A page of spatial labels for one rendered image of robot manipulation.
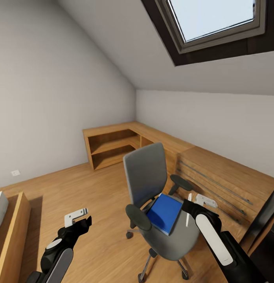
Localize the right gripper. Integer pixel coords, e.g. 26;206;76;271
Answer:
182;199;201;217

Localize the folder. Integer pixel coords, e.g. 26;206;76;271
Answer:
146;193;182;236

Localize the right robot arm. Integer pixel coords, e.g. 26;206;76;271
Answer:
182;194;267;283

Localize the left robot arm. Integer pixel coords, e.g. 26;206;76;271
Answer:
25;208;92;283

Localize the swivel chair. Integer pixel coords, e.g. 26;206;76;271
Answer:
123;143;200;283

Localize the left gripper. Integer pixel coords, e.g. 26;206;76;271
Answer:
58;216;92;241

